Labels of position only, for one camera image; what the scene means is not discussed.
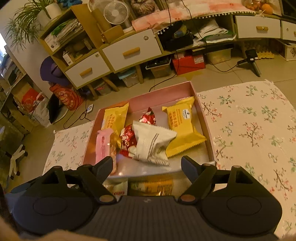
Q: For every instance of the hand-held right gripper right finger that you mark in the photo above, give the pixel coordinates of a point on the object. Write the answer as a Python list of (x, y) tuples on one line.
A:
[(188, 166)]

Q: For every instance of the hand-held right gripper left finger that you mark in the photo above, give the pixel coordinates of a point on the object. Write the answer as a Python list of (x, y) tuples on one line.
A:
[(107, 166)]

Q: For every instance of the pink snack packet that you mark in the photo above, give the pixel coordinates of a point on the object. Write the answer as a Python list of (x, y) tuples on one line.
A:
[(103, 144)]

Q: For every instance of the white red-label snack packet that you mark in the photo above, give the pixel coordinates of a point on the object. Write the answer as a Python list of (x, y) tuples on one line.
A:
[(118, 187)]

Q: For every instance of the golden clear snack packet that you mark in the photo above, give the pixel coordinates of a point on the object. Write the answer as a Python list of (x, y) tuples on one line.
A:
[(115, 139)]

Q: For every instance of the red white-print snack packet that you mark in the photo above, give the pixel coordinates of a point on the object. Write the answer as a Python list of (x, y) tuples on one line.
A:
[(127, 139), (148, 118)]

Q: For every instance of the yellow pastry packet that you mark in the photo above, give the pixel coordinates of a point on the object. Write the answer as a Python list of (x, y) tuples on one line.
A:
[(182, 125), (115, 117)]

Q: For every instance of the white grey-striped snack packet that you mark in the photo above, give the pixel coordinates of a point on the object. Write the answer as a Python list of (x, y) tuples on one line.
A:
[(150, 143)]

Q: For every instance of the pink lined silver box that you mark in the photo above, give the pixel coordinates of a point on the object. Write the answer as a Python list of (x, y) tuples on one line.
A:
[(143, 102)]

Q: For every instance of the white floor charger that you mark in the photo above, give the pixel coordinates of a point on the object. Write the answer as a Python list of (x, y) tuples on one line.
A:
[(89, 109)]

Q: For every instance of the black flat board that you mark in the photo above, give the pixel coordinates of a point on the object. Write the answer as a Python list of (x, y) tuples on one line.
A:
[(54, 110)]

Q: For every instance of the small clear plastic bin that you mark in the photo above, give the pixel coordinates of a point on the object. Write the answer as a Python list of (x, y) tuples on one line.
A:
[(103, 88)]

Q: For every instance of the orange printed bag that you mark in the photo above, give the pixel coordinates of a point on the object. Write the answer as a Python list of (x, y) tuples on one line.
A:
[(67, 98)]

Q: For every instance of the floral tablecloth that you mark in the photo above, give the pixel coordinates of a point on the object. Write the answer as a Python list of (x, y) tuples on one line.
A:
[(254, 115)]

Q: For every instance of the blue-lid plastic bin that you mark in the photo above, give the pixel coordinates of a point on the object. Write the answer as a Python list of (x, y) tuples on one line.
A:
[(128, 78)]

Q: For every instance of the white office chair base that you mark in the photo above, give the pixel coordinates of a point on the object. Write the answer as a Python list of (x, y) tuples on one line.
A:
[(17, 160)]

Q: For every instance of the red white shopping bag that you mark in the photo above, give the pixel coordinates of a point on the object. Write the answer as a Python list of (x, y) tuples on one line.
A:
[(32, 106)]

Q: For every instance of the red cardboard box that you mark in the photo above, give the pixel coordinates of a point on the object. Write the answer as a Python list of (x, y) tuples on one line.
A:
[(188, 64)]

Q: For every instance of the black-lid plastic bin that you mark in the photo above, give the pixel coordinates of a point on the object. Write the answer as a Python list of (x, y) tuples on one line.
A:
[(159, 68)]

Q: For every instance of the purple cushion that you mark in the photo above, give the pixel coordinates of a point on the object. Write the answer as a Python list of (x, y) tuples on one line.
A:
[(53, 71)]

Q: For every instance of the clear plastic storage bin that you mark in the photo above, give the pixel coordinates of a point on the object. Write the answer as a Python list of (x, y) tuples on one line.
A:
[(218, 56)]

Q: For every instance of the small white carton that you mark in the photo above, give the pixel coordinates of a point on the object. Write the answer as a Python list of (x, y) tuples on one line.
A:
[(68, 58)]

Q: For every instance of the wooden bookshelf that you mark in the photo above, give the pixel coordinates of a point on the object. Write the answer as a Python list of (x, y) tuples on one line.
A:
[(13, 92)]

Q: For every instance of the black storage basket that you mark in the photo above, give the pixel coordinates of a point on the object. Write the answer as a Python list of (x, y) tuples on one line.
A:
[(177, 39)]

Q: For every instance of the small cardboard box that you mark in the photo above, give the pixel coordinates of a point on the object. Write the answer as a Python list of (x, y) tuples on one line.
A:
[(113, 33)]

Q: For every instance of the stack of white papers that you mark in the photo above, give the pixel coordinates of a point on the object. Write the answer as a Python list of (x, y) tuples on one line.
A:
[(215, 31)]

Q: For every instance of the yellow egg tray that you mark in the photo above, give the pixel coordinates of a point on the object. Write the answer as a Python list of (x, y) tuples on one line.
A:
[(266, 52)]

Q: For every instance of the stack of papers and bags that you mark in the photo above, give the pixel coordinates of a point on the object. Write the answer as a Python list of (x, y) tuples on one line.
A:
[(67, 32)]

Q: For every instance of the tall wooden shelf cabinet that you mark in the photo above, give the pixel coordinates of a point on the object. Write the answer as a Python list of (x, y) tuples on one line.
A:
[(86, 25)]

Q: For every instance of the cardboard tube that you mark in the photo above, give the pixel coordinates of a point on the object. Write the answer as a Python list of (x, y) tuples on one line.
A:
[(101, 19)]

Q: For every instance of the pink table runner cloth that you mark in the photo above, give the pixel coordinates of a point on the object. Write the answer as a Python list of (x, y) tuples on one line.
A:
[(161, 18)]

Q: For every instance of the white pinecone print box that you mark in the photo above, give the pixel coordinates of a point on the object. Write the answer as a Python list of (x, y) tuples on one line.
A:
[(291, 52)]

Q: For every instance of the framed cat picture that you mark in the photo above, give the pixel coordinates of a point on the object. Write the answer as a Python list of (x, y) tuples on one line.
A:
[(143, 7)]

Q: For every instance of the white plant pot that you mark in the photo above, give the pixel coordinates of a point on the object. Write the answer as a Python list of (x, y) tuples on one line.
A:
[(53, 10)]

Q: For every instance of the green potted plant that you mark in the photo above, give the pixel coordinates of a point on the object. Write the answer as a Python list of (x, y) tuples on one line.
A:
[(20, 25)]

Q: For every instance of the blue toy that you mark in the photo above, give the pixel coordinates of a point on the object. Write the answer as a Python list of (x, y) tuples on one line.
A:
[(69, 2)]

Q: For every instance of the small white drawer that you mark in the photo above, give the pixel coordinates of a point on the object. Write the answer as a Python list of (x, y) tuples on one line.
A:
[(289, 30)]

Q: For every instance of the orange fruit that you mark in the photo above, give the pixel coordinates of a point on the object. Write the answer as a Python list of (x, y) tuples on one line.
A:
[(267, 8)]

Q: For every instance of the black microwave oven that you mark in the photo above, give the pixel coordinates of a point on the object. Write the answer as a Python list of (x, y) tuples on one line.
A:
[(289, 8)]

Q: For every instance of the black tripod camera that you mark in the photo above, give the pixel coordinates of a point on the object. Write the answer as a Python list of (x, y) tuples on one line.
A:
[(251, 58)]

